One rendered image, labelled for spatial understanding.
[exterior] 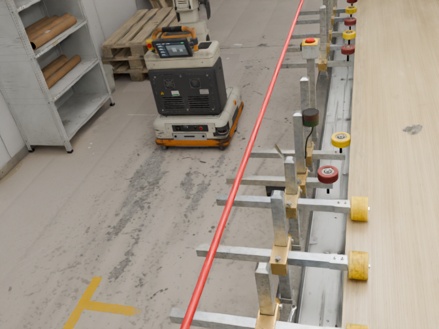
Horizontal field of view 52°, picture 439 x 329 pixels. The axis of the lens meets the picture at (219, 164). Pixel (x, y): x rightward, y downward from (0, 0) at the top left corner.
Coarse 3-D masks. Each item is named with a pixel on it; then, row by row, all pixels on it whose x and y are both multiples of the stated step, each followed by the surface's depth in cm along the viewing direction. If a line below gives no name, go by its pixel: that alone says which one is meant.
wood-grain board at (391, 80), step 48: (384, 0) 333; (432, 0) 318; (384, 48) 263; (432, 48) 253; (384, 96) 218; (432, 96) 211; (384, 144) 185; (432, 144) 181; (384, 192) 162; (432, 192) 158; (384, 240) 143; (432, 240) 140; (384, 288) 129; (432, 288) 126
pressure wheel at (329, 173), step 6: (324, 168) 177; (330, 168) 177; (336, 168) 176; (318, 174) 175; (324, 174) 174; (330, 174) 173; (336, 174) 173; (324, 180) 174; (330, 180) 173; (336, 180) 175
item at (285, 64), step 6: (342, 60) 278; (282, 66) 287; (288, 66) 286; (294, 66) 285; (300, 66) 284; (306, 66) 283; (330, 66) 279; (336, 66) 278; (342, 66) 277; (348, 66) 276
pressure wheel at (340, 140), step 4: (340, 132) 196; (332, 136) 195; (336, 136) 194; (340, 136) 193; (344, 136) 194; (348, 136) 193; (332, 140) 194; (336, 140) 192; (340, 140) 191; (344, 140) 191; (348, 140) 191; (332, 144) 195; (336, 144) 192; (340, 144) 192; (344, 144) 191; (348, 144) 192; (340, 148) 197; (340, 152) 198
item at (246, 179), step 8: (232, 176) 190; (248, 176) 188; (256, 176) 187; (264, 176) 186; (272, 176) 185; (280, 176) 185; (232, 184) 190; (240, 184) 189; (248, 184) 188; (256, 184) 187; (264, 184) 186; (272, 184) 184; (280, 184) 183; (312, 184) 179; (320, 184) 178; (328, 184) 177
